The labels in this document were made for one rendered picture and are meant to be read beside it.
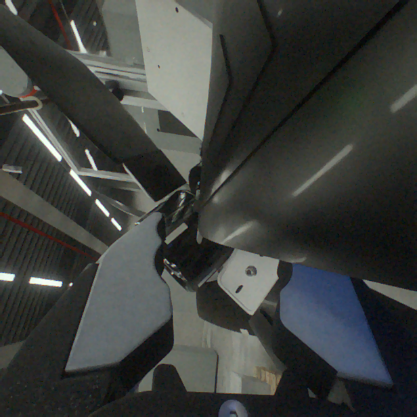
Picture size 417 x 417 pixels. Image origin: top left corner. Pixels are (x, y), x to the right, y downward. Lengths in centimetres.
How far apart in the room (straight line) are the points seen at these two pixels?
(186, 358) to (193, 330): 512
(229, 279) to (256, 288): 4
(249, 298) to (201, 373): 717
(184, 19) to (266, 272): 43
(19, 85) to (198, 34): 77
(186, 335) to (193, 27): 1223
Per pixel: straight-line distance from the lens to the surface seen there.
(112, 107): 41
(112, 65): 110
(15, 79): 113
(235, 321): 56
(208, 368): 746
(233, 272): 31
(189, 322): 1238
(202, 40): 50
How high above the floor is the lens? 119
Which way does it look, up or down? 3 degrees down
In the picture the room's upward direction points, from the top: 82 degrees counter-clockwise
